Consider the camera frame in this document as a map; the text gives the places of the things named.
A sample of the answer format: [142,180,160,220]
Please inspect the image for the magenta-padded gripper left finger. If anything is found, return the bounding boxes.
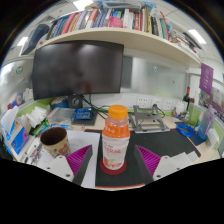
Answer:
[44,144,94,187]

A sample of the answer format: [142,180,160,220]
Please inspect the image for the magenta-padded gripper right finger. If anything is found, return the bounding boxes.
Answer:
[133,144,183,186]

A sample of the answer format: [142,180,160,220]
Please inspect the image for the orange-capped drink bottle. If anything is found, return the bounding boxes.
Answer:
[101,104,131,171]

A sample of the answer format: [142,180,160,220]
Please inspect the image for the translucent purple water bottle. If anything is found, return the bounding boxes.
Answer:
[197,104,217,141]

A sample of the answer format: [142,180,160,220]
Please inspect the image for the patterned ceramic mug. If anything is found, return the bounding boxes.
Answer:
[39,126,72,158]

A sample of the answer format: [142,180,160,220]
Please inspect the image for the white paper napkin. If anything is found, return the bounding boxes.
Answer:
[171,150,200,168]

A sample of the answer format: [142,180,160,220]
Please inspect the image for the black desk mat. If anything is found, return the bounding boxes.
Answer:
[83,128,202,188]

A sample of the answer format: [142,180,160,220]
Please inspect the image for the white paper sheet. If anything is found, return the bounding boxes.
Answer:
[36,129,102,189]

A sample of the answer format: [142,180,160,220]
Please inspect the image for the grey metal laptop stand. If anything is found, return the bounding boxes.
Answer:
[128,104,171,134]

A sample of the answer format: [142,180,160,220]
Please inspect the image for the clear plastic box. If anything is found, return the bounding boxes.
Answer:
[46,107,77,127]

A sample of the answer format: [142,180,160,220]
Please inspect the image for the flat round red coaster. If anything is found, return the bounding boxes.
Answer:
[99,157,128,176]

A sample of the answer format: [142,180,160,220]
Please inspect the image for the white tissue pack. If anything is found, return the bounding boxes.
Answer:
[205,127,220,149]

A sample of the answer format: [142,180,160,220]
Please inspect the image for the stack of white tissues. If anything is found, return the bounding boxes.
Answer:
[24,105,49,128]

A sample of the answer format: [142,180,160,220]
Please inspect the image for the blue circuit board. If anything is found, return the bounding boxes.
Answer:
[73,106,95,122]

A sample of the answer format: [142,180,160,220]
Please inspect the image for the purple hanging pennant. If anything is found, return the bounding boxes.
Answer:
[199,62,215,96]

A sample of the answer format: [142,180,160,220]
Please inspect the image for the black computer monitor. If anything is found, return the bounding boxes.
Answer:
[31,40,125,109]

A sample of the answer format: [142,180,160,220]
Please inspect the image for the dark blue box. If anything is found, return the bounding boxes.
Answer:
[20,23,51,56]

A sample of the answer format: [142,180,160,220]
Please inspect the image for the blue coiled cable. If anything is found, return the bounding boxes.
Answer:
[175,122,197,138]

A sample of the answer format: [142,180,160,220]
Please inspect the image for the black cables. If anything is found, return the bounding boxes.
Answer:
[81,94,111,119]

